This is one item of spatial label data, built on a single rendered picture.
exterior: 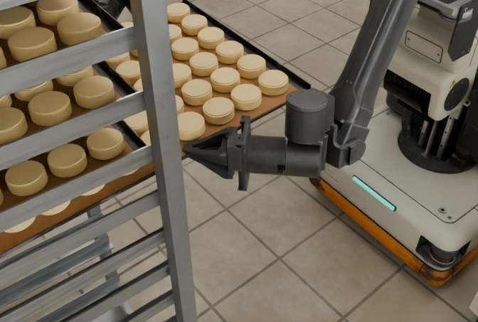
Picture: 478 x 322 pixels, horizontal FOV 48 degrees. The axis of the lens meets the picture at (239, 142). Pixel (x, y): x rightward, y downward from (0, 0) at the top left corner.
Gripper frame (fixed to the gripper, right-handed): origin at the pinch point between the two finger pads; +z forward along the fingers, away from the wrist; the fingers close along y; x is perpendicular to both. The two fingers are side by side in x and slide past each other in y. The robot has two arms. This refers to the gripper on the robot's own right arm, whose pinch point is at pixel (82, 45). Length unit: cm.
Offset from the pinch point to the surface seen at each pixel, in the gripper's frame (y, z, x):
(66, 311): -77, 15, -17
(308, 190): -103, -62, 47
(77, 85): 15.1, 32.0, 14.7
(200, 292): -101, -10, 14
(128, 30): 24.1, 32.9, 23.3
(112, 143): 6.0, 32.6, 17.9
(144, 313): -30, 38, 19
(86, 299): -77, 11, -13
